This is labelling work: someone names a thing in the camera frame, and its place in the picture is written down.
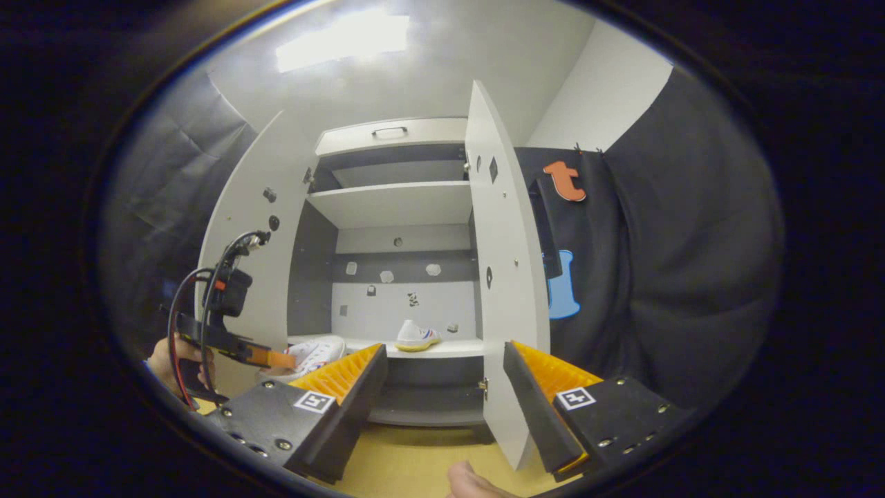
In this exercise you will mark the black backdrop cloth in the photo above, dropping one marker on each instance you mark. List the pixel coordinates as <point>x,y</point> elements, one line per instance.
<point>677,263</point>

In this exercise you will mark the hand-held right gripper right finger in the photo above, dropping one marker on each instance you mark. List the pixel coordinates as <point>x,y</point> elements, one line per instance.
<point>532,408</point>

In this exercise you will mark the white shoe cabinet door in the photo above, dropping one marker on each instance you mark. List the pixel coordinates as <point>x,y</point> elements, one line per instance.
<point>508,311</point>
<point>266,297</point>

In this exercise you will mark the ceiling light panel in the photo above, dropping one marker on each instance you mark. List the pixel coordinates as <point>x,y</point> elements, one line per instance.
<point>342,41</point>

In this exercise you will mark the white cabinet shelf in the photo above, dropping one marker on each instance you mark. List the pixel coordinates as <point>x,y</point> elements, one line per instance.
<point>394,200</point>
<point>449,348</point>

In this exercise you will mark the white shoe cabinet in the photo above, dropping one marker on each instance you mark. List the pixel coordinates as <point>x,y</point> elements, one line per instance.
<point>401,277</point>

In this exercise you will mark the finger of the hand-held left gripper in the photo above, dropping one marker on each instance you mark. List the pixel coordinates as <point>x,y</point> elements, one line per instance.
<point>276,358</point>

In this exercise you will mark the white cabinet drawer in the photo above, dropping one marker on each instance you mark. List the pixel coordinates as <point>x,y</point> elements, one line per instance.
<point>408,135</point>

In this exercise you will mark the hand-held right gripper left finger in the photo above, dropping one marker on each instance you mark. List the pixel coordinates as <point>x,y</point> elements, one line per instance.
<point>359,404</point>

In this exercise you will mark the white sneaker shoe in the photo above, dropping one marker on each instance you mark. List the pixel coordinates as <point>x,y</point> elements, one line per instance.
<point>417,337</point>
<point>314,353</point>

